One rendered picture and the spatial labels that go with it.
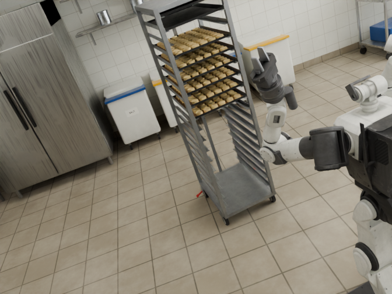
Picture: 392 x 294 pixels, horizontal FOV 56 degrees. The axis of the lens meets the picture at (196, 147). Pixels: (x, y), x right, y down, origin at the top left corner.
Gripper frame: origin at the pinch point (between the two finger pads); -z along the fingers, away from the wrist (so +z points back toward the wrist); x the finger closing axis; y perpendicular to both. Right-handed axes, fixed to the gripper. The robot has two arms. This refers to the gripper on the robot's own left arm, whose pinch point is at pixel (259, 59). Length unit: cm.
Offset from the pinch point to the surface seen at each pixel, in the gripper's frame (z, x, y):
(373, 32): 309, 349, -84
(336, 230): 194, 18, -7
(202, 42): 63, 69, -96
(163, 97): 211, 120, -262
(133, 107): 201, 91, -288
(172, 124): 247, 104, -258
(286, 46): 241, 246, -154
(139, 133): 233, 73, -288
